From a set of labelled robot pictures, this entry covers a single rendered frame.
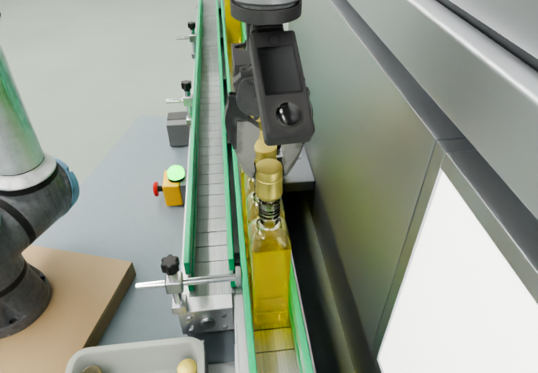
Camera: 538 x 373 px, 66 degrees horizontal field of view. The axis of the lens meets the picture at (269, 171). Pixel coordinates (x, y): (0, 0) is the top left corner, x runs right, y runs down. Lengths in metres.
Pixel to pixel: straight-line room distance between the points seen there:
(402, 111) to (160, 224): 0.79
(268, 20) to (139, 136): 1.06
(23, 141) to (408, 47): 0.64
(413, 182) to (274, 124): 0.14
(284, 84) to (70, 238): 0.83
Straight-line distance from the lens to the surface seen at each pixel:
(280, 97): 0.39
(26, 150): 0.83
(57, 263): 1.02
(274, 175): 0.50
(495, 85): 0.31
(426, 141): 0.37
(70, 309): 0.93
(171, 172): 1.07
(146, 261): 1.01
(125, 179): 1.25
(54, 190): 0.88
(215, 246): 0.84
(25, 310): 0.92
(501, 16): 0.35
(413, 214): 0.41
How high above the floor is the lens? 1.51
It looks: 39 degrees down
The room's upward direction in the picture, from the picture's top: straight up
